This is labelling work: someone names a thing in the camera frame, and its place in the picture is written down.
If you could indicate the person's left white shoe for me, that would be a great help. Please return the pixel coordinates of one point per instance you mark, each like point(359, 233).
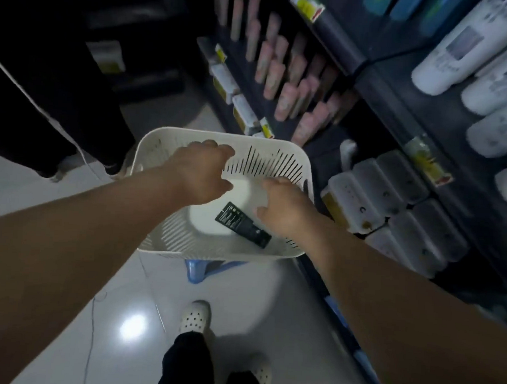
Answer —
point(195, 317)

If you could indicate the person's right white shoe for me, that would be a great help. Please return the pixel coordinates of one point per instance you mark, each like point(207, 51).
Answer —
point(260, 372)

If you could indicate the person's white shoe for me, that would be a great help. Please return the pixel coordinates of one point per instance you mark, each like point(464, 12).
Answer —
point(195, 317)
point(260, 372)

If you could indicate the person's right forearm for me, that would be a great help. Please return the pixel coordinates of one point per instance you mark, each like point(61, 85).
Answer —
point(420, 337)

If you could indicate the person's right hand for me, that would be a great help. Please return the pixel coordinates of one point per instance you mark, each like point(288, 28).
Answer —
point(290, 213)

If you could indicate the cream slotted plastic basket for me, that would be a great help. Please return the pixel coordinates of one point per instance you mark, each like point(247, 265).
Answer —
point(265, 147)

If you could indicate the black Mentholatum tube orange band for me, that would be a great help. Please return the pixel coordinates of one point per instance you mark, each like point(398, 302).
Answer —
point(243, 225)

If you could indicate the dark grey shelf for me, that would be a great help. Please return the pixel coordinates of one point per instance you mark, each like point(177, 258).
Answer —
point(384, 90)

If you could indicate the row of pink tall bottles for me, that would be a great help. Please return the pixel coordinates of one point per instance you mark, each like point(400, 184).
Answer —
point(281, 88)

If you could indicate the person's left hand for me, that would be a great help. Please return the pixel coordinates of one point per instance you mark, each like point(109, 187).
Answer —
point(203, 174)

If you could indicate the black side shelving unit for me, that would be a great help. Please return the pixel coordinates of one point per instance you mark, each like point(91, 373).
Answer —
point(149, 80)

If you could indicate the stack of white hinged packs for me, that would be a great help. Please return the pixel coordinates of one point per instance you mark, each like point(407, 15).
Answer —
point(364, 201)

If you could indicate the person's left forearm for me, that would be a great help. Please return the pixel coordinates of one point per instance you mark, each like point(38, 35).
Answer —
point(60, 272)

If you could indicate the yellow white price tag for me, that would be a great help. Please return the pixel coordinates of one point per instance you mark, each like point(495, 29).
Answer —
point(429, 162)
point(220, 53)
point(267, 128)
point(307, 4)

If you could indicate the small white plastic object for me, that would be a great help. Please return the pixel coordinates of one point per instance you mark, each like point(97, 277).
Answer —
point(348, 154)

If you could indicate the person's black trousers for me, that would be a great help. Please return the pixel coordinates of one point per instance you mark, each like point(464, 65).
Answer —
point(48, 108)
point(187, 365)

